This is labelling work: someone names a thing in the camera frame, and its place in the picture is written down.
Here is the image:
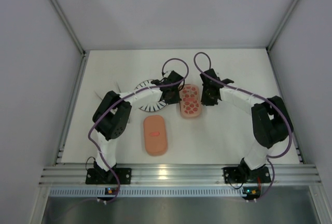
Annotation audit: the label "light pink lid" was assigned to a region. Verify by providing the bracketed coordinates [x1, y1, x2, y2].
[179, 84, 201, 116]

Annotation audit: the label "aluminium mounting rail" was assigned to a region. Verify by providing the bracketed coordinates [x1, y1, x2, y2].
[38, 164, 322, 186]

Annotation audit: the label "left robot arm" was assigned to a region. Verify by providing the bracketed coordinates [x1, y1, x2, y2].
[88, 71, 185, 173]

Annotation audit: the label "blue striped white plate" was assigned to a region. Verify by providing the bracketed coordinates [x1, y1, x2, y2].
[135, 79, 167, 113]

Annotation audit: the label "pink lunch box lid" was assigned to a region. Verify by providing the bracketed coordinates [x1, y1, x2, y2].
[143, 115, 168, 156]

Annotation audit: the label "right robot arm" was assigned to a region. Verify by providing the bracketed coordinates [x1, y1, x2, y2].
[200, 68, 294, 182]

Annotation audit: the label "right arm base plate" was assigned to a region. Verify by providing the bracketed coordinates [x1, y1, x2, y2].
[223, 166, 271, 184]

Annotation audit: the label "metal serving tongs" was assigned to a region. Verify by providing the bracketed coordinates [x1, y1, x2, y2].
[94, 80, 122, 100]

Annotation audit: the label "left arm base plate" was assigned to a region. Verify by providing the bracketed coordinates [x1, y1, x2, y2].
[85, 168, 132, 185]

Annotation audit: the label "pink divided lunch box tray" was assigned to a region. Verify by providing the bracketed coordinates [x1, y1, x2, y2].
[178, 85, 202, 120]

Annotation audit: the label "left aluminium frame post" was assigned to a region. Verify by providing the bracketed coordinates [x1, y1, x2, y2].
[48, 0, 86, 57]

